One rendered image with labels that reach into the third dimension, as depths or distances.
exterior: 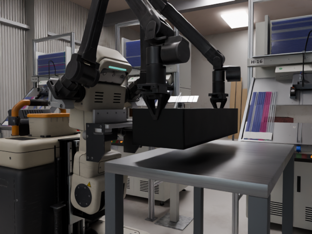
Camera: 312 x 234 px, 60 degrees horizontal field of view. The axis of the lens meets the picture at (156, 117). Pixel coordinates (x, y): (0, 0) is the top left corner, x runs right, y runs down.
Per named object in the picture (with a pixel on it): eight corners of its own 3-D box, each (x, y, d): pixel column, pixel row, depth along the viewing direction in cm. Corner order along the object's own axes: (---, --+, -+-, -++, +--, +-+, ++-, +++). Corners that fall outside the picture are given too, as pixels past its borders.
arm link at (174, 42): (165, 35, 83) (147, 22, 77) (198, 27, 75) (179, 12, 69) (160, 72, 81) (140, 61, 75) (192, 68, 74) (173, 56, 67)
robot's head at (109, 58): (70, 67, 121) (86, 39, 115) (102, 72, 139) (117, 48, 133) (87, 88, 116) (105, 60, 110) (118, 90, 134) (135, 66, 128)
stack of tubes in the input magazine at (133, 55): (168, 63, 266) (168, 35, 265) (126, 67, 292) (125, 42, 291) (173, 65, 277) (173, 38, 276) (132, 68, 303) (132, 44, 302)
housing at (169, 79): (172, 90, 273) (168, 79, 265) (133, 91, 298) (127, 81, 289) (175, 85, 278) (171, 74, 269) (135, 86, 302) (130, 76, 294)
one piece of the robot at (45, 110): (8, 152, 135) (-3, 111, 139) (65, 144, 165) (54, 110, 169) (20, 144, 130) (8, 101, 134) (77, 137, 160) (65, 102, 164)
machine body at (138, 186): (164, 208, 258) (164, 143, 255) (107, 196, 292) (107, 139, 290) (190, 189, 314) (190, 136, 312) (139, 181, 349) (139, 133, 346)
